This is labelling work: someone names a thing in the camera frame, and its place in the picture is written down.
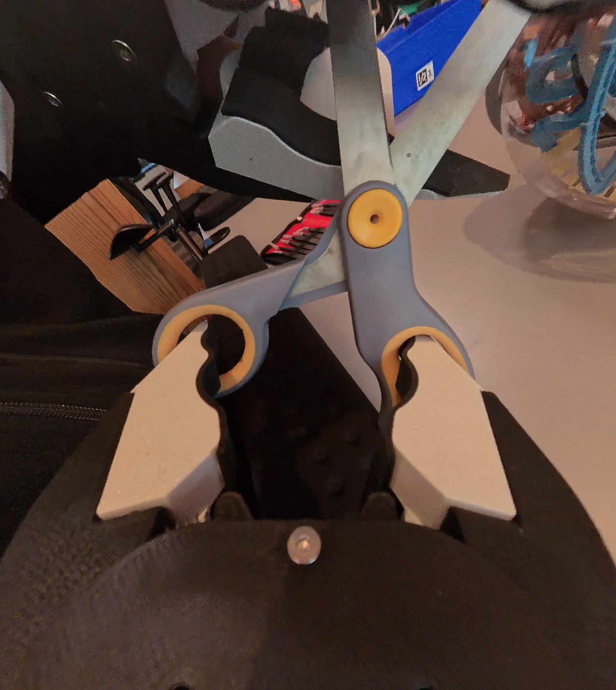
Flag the black dimpled foam pad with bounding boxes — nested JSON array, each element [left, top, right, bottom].
[[200, 234, 395, 513]]

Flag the grey and yellow scissors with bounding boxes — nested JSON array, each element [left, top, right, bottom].
[[152, 0, 533, 417]]

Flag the black zip case red lining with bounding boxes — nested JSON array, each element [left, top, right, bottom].
[[259, 198, 344, 266]]

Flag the blue plastic bin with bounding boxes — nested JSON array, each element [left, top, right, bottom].
[[375, 0, 486, 118]]

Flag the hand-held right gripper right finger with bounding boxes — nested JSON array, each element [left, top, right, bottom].
[[381, 342, 518, 530]]

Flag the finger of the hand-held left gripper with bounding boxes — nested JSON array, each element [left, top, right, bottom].
[[168, 0, 395, 119], [208, 70, 511, 201]]

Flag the wooden beam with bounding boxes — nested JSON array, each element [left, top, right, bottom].
[[45, 179, 207, 316]]

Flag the black chair lever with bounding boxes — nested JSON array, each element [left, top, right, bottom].
[[109, 171, 233, 265]]

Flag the clear maze ball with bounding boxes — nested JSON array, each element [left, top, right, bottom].
[[483, 0, 616, 221]]

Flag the person's black jacket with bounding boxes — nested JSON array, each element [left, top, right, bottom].
[[0, 162, 217, 621]]

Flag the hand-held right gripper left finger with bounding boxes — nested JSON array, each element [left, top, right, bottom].
[[96, 328, 233, 526]]

